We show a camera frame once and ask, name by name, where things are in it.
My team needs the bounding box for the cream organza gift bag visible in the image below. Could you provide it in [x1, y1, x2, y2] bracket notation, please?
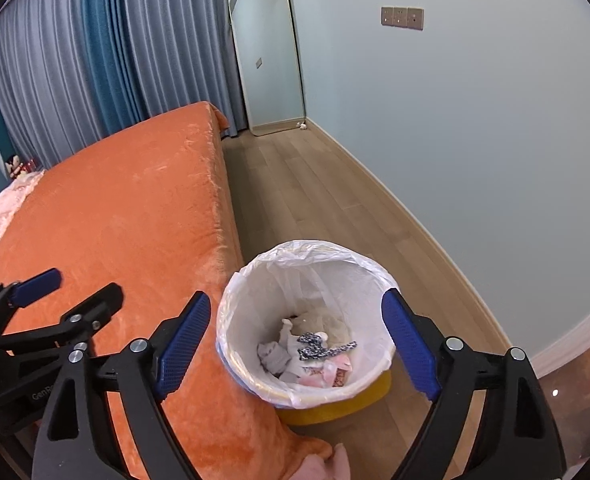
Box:
[289, 310, 351, 348]

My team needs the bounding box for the leopard print hair tie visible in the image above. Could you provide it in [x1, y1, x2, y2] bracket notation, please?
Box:
[296, 330, 358, 362]

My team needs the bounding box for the pink mesh ribbon strip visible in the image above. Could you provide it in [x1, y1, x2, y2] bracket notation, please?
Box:
[297, 353, 353, 388]

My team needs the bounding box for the yellow trash bin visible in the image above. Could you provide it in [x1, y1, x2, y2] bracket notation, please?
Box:
[277, 370, 391, 427]

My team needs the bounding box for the plush toy on nightstand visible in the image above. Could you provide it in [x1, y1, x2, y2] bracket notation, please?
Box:
[5, 155, 40, 180]

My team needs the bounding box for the orange plush bed cover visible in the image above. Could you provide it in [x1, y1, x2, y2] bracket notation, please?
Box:
[0, 102, 332, 479]

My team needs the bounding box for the pink sleeve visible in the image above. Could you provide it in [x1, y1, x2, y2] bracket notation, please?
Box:
[289, 443, 351, 480]

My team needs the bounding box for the white cotton glove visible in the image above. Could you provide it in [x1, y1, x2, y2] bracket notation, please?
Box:
[257, 318, 306, 384]

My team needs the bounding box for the grey blue curtain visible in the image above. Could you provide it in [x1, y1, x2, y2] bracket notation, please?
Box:
[0, 0, 248, 167]

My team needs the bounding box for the white bin liner bag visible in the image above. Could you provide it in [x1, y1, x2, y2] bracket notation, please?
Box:
[216, 240, 397, 410]

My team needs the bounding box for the gold framed floor mirror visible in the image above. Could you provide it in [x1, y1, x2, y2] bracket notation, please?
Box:
[228, 0, 306, 136]

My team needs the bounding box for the bronze wall switch panel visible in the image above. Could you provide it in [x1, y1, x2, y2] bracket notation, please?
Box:
[381, 6, 424, 30]

